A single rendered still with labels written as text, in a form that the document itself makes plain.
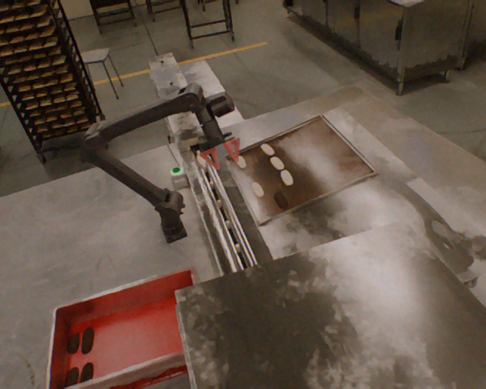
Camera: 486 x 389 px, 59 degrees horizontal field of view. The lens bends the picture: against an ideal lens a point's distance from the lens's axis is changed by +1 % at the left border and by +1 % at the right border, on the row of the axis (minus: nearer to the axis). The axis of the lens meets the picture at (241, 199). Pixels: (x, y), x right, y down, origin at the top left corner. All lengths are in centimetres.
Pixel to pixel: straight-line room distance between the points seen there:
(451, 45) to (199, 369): 402
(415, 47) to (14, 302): 361
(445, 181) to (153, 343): 129
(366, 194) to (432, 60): 290
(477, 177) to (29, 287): 180
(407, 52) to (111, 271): 327
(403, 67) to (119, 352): 349
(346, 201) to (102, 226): 101
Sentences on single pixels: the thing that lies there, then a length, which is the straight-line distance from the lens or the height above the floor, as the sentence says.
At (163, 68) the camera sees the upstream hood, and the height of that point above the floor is 92.
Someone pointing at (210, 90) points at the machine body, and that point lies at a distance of 284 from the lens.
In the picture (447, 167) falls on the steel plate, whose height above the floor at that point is 82.
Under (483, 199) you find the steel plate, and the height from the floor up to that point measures 82.
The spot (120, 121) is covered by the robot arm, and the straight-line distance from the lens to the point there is 148.
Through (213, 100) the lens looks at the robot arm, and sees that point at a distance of 138.
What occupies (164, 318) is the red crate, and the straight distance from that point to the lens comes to 148.
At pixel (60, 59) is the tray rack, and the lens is 399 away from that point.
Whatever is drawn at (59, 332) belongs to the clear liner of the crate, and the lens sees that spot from 151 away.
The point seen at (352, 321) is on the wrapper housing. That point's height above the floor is 130.
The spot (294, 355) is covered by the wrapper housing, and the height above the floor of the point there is 130.
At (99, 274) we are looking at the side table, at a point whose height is 82.
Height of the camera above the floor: 197
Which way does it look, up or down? 39 degrees down
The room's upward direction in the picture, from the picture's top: 9 degrees counter-clockwise
